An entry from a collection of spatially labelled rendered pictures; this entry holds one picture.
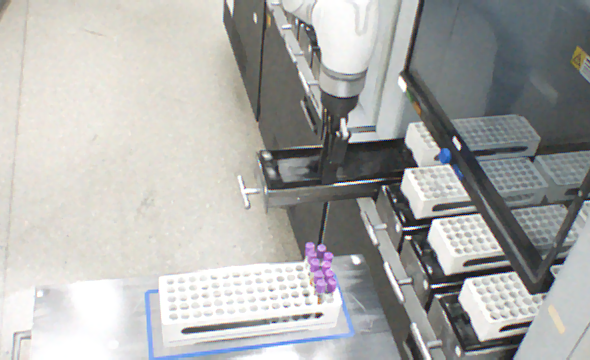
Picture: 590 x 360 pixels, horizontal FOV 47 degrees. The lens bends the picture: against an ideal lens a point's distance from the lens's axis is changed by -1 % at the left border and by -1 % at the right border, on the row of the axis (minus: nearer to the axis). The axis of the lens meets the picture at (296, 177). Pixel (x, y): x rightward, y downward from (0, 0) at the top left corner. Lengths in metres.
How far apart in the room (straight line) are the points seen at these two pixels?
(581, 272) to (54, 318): 0.84
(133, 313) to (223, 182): 1.50
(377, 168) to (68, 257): 1.25
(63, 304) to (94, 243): 1.22
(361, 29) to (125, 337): 0.66
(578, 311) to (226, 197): 1.72
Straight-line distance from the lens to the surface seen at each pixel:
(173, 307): 1.15
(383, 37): 1.67
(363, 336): 1.20
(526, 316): 1.26
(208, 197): 2.59
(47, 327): 1.22
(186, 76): 3.23
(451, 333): 1.28
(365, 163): 1.55
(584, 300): 1.08
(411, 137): 1.58
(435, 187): 1.44
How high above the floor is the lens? 1.78
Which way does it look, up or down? 41 degrees down
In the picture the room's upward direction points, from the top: 7 degrees clockwise
